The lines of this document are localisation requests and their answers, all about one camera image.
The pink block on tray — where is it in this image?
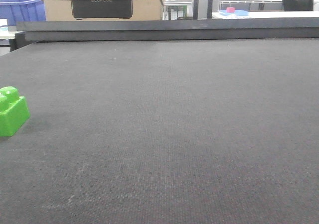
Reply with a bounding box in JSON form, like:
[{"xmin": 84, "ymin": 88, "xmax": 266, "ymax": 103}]
[{"xmin": 226, "ymin": 7, "xmax": 235, "ymax": 13}]

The light blue shallow tray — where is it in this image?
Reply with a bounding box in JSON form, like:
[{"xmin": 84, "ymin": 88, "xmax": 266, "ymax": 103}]
[{"xmin": 219, "ymin": 10, "xmax": 249, "ymax": 17}]

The blue plastic storage bin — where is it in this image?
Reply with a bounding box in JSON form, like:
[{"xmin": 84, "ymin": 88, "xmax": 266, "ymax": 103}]
[{"xmin": 0, "ymin": 0, "xmax": 46, "ymax": 26}]

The white background table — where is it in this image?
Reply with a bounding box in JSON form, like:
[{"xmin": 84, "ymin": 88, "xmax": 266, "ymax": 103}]
[{"xmin": 212, "ymin": 11, "xmax": 319, "ymax": 19}]

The large cardboard box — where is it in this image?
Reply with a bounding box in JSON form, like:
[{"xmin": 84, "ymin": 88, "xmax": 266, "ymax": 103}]
[{"xmin": 43, "ymin": 0, "xmax": 164, "ymax": 21}]

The green plastic building block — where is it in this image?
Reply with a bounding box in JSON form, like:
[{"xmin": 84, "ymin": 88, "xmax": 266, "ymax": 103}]
[{"xmin": 0, "ymin": 86, "xmax": 30, "ymax": 137}]

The black conveyor side rail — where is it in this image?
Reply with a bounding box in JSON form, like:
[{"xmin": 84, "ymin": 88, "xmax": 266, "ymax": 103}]
[{"xmin": 16, "ymin": 17, "xmax": 319, "ymax": 42}]

